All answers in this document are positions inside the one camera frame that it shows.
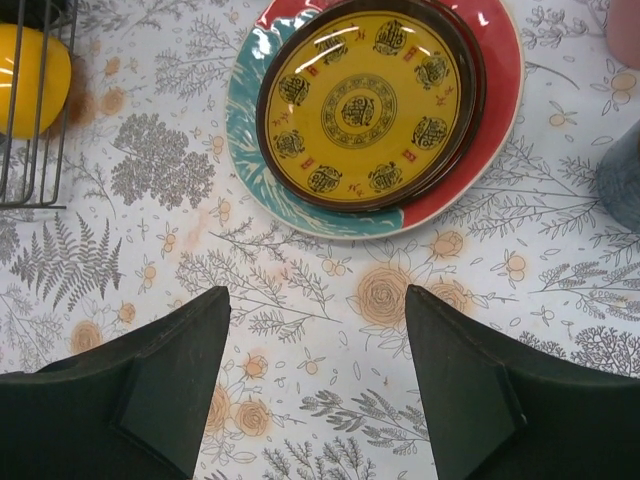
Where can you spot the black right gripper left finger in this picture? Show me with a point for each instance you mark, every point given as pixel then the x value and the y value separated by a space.
pixel 133 408

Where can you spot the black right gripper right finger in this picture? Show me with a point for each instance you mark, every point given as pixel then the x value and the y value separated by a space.
pixel 496 408

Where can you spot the dark blue mug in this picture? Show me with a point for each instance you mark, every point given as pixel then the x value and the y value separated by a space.
pixel 618 180

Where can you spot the dark brown plate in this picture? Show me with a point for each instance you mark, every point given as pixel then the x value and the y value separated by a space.
pixel 432 12

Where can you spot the yellow plate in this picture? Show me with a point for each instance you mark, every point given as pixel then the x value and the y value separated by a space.
pixel 361 105

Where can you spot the large white plate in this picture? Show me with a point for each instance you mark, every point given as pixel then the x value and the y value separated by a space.
pixel 494 28

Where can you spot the pink cup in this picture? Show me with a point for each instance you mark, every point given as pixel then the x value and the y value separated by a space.
pixel 622 31

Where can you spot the floral table mat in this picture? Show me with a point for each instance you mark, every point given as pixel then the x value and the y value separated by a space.
pixel 316 380

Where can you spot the yellow bowl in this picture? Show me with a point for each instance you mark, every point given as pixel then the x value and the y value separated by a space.
pixel 35 80

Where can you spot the black wire dish rack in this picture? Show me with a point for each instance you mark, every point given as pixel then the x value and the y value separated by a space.
pixel 31 169

